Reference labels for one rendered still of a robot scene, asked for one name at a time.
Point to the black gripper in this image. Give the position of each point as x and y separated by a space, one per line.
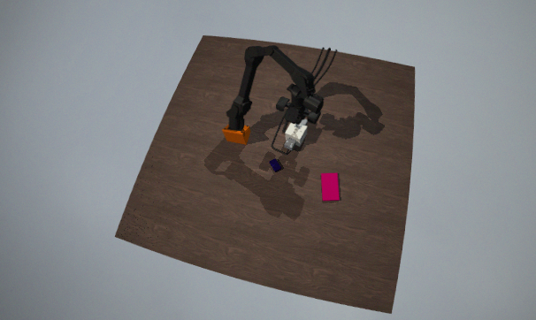
311 116

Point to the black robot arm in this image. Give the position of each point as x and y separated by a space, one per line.
300 94

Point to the magenta flat rectangular block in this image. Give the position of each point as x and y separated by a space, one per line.
330 190

